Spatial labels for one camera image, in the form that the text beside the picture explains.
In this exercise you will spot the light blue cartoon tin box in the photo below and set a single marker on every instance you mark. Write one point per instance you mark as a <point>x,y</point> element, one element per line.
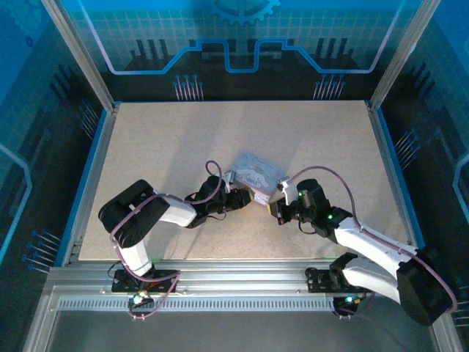
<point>256,168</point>

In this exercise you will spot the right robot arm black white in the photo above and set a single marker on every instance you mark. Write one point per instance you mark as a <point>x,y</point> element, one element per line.
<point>366,238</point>

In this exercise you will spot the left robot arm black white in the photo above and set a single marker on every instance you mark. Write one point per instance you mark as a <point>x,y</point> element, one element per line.
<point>132,220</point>

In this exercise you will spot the blue table border strip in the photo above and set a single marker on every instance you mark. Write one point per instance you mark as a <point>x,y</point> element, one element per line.
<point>65,242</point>
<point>394,165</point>

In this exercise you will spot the black connector with LED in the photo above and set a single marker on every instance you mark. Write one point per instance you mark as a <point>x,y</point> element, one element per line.
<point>138,298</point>
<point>346,300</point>

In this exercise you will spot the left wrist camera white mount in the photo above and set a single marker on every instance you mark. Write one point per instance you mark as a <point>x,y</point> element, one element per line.
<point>230,181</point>

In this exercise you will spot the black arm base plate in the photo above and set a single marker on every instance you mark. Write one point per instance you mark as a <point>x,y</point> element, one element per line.
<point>315,280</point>
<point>121,284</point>

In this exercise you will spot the long aluminium frame rail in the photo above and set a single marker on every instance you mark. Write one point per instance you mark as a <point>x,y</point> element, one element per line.
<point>238,275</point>

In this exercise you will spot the aluminium table side rail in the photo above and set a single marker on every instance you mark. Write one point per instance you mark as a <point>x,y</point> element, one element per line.
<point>94,183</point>
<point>384,165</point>

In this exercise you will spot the aluminium frame post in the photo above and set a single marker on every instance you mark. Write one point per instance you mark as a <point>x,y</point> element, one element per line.
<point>78,58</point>
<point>403,55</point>

